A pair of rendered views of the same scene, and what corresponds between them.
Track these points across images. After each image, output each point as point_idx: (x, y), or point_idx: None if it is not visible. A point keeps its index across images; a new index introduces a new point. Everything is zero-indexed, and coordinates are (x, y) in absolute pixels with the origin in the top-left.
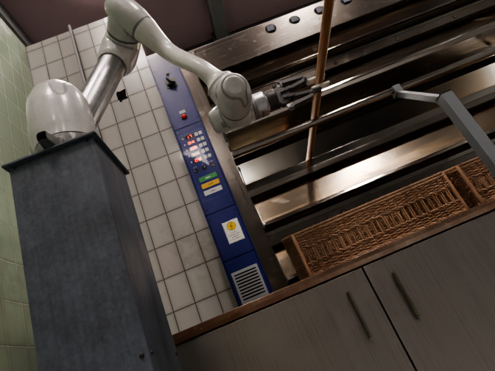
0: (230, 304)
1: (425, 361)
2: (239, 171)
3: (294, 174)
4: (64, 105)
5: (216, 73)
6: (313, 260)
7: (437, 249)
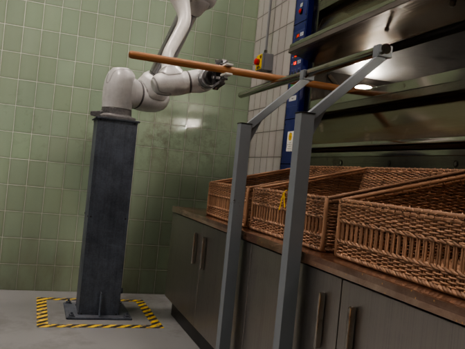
0: None
1: (198, 291)
2: (343, 73)
3: (333, 106)
4: (106, 91)
5: (161, 67)
6: (209, 204)
7: (217, 239)
